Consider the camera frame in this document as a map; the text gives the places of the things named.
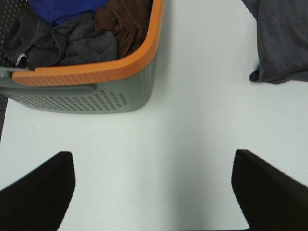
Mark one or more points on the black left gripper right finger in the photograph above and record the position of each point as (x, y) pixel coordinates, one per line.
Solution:
(269, 199)

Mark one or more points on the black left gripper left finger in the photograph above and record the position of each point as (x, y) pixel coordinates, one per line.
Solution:
(39, 200)

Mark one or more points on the dark grey towel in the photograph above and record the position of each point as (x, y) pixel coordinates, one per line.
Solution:
(282, 40)

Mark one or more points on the grey towel in basket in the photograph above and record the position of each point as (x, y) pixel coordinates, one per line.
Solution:
(34, 43)

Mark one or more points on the blue towel in basket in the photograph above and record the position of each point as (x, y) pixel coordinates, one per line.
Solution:
(57, 12)

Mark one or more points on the brown towel in basket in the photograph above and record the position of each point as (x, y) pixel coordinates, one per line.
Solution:
(128, 20)

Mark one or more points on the grey basket with orange rim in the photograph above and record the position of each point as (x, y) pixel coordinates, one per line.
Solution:
(123, 85)

